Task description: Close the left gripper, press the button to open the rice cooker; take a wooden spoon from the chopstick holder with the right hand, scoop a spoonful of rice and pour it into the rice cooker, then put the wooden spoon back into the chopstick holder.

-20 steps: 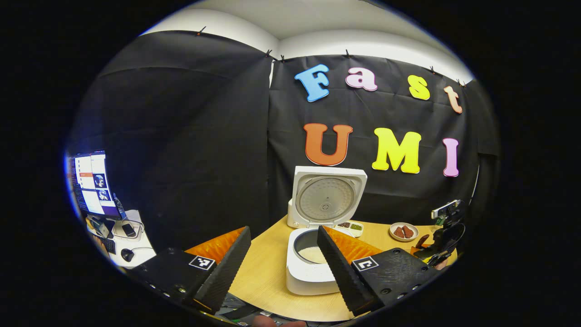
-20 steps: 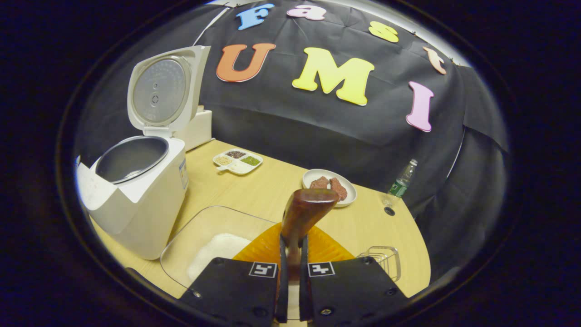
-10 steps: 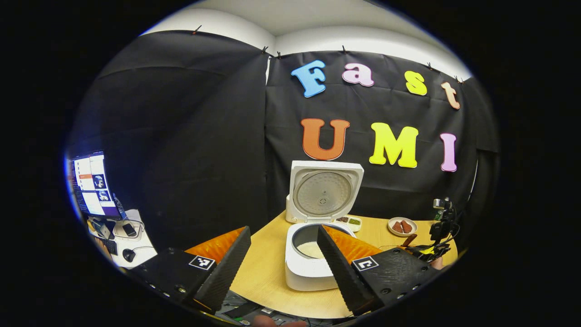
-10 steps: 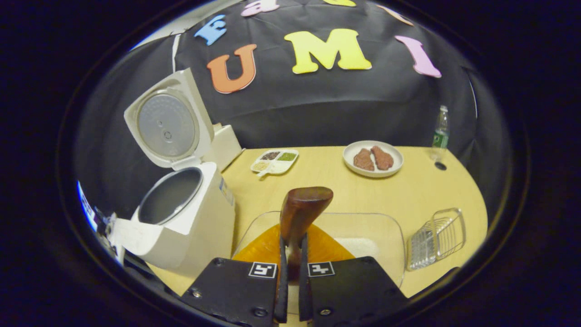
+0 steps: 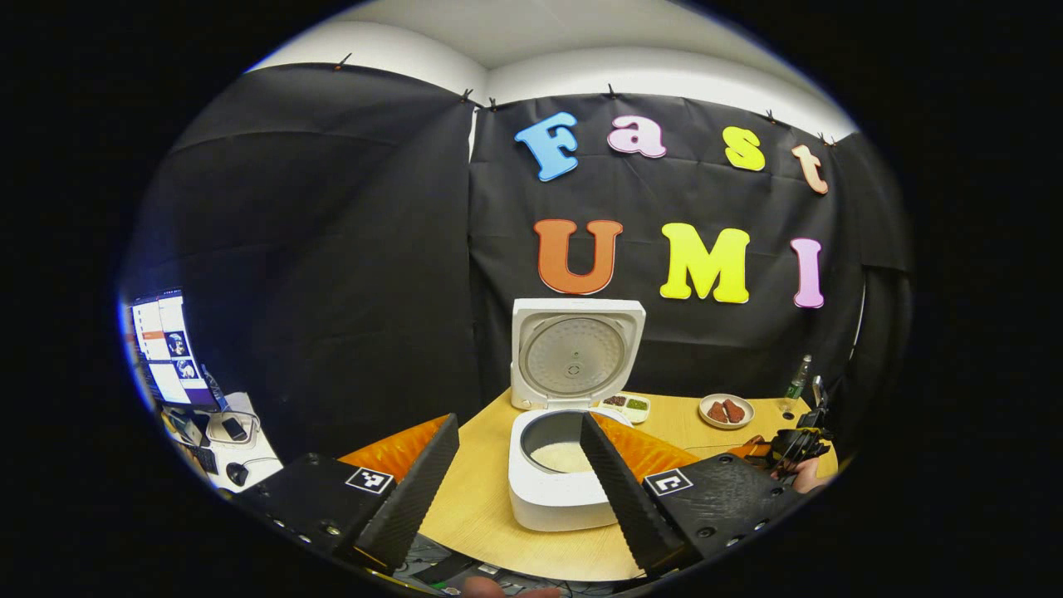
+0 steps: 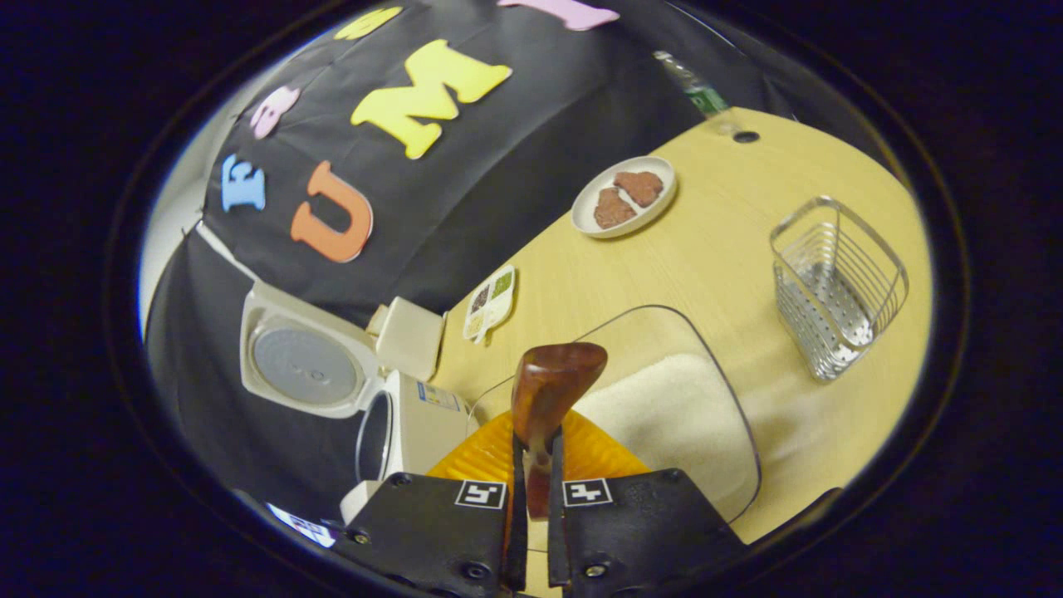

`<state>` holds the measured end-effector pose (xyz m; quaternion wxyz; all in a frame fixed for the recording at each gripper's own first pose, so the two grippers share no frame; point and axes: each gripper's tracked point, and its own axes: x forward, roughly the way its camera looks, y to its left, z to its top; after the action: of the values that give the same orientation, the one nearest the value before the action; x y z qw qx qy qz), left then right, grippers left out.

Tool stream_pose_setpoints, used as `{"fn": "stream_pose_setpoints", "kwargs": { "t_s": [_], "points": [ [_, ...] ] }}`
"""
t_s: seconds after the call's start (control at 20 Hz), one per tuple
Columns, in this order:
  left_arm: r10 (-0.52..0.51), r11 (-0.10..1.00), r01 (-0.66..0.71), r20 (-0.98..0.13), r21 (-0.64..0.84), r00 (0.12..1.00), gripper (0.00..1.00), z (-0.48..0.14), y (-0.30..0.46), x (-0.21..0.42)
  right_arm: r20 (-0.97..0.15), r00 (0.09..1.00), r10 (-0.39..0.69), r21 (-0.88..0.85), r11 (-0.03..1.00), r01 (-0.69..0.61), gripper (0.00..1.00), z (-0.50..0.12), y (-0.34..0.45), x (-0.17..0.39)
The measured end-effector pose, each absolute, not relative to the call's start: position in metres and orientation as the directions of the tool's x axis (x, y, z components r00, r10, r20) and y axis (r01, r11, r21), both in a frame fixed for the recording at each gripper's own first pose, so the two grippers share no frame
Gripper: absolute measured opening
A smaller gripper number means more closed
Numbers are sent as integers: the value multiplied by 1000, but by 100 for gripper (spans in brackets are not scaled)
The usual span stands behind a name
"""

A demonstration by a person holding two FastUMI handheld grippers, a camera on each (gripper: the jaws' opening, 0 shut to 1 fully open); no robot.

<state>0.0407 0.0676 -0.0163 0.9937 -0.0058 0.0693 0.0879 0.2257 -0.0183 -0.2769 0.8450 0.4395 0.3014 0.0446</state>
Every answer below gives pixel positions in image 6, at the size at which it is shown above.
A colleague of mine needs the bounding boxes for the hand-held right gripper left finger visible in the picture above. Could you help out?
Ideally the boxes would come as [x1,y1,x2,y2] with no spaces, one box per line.
[345,411,529,598]

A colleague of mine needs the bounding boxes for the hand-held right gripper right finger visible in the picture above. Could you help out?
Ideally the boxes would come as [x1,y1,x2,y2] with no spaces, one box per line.
[548,411,748,598]

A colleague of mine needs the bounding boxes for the brown wooden spoon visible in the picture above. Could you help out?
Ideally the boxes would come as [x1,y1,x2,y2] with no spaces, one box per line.
[511,342,609,520]

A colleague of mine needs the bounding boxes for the white rice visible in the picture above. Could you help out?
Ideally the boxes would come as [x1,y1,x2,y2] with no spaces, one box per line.
[573,353,752,520]

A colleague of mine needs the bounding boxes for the white rice cooker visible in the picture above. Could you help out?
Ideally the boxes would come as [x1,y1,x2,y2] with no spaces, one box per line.
[239,281,472,526]

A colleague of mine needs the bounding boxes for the metal wire chopstick holder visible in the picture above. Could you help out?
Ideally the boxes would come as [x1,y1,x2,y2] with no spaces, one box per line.
[769,195,910,383]

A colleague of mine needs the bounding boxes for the white toaster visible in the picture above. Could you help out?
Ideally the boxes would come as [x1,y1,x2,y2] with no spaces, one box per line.
[365,297,448,383]

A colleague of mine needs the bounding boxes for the white divided sauce dish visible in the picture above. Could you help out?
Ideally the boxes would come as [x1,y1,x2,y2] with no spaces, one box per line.
[463,264,517,346]

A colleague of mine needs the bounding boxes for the clear glass dish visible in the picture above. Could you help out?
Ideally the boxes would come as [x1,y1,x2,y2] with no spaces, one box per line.
[467,305,762,526]

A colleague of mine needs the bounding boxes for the white round plate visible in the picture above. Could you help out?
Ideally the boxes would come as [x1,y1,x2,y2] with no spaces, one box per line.
[571,155,678,240]

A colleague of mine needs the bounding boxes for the black backdrop cloth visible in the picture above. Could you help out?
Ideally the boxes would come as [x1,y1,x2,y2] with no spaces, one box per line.
[145,0,881,532]

